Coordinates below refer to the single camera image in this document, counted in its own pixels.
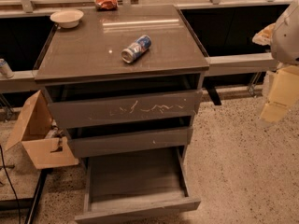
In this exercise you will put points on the red crumpled snack bag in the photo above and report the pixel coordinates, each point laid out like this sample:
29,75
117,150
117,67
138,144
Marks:
106,4

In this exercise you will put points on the white bowl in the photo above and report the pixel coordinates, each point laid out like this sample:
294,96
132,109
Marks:
67,18

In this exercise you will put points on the cardboard box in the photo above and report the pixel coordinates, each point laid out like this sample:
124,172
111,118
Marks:
33,130

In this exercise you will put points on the grey drawer cabinet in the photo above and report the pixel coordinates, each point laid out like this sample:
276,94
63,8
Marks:
85,63

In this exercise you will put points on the grey bottom drawer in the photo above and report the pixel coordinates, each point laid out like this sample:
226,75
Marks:
135,185

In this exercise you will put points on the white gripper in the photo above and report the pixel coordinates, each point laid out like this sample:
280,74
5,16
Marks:
286,41

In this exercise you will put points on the grey top drawer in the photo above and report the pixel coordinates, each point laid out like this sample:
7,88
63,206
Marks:
123,109

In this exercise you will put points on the grey middle drawer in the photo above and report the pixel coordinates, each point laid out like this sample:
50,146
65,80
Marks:
129,142

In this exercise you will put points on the grey drawer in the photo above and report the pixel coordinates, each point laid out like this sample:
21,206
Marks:
123,109
135,185
129,142

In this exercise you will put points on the grey metal railing beam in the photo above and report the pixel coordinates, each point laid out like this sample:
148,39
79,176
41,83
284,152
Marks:
240,64

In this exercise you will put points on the can on left ledge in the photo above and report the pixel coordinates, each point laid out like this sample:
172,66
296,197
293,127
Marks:
5,69

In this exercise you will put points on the blue silver redbull can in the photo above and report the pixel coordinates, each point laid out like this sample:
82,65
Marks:
136,49

